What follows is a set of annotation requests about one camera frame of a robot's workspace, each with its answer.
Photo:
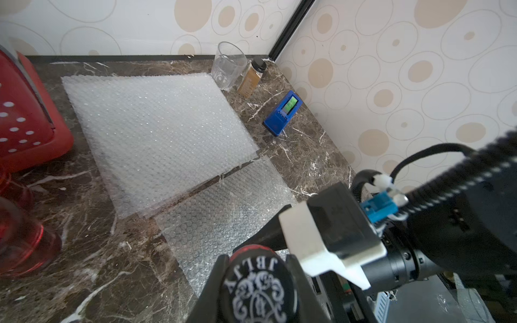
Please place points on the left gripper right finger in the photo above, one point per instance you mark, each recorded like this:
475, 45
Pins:
308, 307

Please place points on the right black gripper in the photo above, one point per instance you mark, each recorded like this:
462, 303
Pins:
403, 264

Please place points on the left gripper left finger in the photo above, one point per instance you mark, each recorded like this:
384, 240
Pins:
206, 309

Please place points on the red drink bottle front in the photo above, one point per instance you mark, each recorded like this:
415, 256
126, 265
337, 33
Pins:
258, 287

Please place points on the red drink bottle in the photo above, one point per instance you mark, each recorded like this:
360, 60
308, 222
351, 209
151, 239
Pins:
258, 287
27, 246

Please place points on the single bubble wrap sheet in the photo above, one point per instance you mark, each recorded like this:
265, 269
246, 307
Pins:
221, 217

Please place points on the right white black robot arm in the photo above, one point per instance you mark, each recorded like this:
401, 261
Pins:
463, 220

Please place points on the blue tape dispenser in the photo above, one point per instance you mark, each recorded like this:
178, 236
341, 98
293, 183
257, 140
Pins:
284, 112

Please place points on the red drink bottle middle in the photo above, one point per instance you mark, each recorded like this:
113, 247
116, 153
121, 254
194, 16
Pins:
27, 246

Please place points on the brown spice jar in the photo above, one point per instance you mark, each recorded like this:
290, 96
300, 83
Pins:
252, 77

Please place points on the clear drinking glass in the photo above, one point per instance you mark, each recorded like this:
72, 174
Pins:
229, 63

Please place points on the red perforated plastic basket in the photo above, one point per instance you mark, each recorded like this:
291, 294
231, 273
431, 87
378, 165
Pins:
33, 131

